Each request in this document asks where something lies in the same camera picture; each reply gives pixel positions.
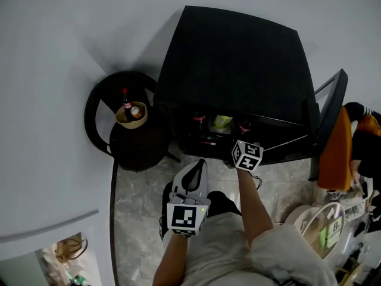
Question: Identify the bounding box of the black mini fridge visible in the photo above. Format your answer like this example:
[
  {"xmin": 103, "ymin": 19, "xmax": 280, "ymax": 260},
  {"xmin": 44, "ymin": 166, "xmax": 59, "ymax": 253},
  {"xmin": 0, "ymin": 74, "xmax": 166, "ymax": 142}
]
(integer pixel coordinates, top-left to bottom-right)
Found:
[{"xmin": 152, "ymin": 5, "xmax": 349, "ymax": 182}]

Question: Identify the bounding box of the person's right forearm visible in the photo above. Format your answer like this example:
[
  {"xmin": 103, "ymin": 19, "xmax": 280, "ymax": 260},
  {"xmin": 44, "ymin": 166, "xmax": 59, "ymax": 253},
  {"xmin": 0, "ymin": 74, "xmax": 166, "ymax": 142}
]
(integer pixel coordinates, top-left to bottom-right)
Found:
[{"xmin": 236, "ymin": 168, "xmax": 274, "ymax": 247}]

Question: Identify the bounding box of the orange armchair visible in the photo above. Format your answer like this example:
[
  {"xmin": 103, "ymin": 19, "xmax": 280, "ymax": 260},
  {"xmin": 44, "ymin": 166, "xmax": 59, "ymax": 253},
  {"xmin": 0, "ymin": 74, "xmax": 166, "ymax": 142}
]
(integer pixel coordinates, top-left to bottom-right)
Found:
[{"xmin": 316, "ymin": 105, "xmax": 355, "ymax": 192}]

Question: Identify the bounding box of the brown bag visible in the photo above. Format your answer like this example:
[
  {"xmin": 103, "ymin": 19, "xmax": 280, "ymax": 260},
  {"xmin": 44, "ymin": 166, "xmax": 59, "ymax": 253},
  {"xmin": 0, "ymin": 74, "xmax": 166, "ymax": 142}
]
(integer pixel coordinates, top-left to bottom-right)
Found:
[{"xmin": 54, "ymin": 236, "xmax": 89, "ymax": 265}]

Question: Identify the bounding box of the green box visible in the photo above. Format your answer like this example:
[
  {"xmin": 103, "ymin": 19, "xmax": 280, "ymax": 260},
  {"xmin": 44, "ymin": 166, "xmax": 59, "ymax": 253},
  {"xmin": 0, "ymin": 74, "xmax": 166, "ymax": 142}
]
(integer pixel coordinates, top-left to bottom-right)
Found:
[{"xmin": 319, "ymin": 216, "xmax": 343, "ymax": 249}]

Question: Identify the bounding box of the person's left forearm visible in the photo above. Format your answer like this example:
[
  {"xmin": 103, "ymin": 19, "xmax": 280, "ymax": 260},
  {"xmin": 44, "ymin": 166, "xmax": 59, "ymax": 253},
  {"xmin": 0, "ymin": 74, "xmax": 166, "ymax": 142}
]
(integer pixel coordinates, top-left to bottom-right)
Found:
[{"xmin": 152, "ymin": 234, "xmax": 189, "ymax": 286}]

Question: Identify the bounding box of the person's grey shirt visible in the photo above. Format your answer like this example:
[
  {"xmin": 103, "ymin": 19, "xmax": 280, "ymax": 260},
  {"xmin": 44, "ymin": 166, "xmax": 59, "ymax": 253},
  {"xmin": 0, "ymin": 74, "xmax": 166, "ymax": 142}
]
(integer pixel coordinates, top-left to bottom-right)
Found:
[{"xmin": 177, "ymin": 211, "xmax": 339, "ymax": 286}]

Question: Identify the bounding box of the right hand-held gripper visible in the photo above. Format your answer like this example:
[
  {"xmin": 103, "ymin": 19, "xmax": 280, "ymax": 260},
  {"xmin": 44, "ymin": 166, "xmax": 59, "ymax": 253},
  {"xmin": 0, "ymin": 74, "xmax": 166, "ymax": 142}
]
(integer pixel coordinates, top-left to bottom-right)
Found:
[{"xmin": 231, "ymin": 139, "xmax": 265, "ymax": 172}]

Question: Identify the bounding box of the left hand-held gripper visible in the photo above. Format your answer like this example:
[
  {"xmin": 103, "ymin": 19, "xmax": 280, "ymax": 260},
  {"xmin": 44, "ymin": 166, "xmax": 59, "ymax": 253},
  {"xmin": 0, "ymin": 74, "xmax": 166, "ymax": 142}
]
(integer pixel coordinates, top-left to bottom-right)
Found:
[{"xmin": 166, "ymin": 158, "xmax": 212, "ymax": 238}]

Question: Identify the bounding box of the round beige side table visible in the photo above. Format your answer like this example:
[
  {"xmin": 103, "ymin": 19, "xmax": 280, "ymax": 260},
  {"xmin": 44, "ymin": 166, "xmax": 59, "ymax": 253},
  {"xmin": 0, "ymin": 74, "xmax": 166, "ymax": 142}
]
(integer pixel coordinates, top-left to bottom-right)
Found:
[{"xmin": 283, "ymin": 202, "xmax": 346, "ymax": 261}]

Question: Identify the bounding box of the green drink bottle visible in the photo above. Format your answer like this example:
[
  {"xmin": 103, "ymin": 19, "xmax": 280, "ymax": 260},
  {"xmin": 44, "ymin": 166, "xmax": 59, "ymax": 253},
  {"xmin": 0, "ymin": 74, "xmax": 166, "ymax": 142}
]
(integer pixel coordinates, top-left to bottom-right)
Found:
[{"xmin": 208, "ymin": 114, "xmax": 234, "ymax": 134}]

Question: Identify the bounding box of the beige bowl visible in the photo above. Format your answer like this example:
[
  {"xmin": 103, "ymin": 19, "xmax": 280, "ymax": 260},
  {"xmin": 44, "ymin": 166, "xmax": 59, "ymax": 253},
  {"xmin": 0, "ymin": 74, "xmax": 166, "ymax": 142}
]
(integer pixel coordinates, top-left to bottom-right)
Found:
[{"xmin": 115, "ymin": 100, "xmax": 149, "ymax": 130}]

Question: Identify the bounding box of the black wicker chair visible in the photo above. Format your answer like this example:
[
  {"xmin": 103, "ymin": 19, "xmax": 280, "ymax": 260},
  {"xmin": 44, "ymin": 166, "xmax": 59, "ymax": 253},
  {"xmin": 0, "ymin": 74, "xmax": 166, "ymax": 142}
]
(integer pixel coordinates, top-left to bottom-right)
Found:
[{"xmin": 83, "ymin": 70, "xmax": 182, "ymax": 173}]

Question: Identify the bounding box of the black cable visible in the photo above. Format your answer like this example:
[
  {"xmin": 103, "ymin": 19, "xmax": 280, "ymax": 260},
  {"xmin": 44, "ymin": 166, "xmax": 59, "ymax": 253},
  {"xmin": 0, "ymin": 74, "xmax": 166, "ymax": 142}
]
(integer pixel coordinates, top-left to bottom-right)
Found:
[{"xmin": 251, "ymin": 172, "xmax": 263, "ymax": 191}]

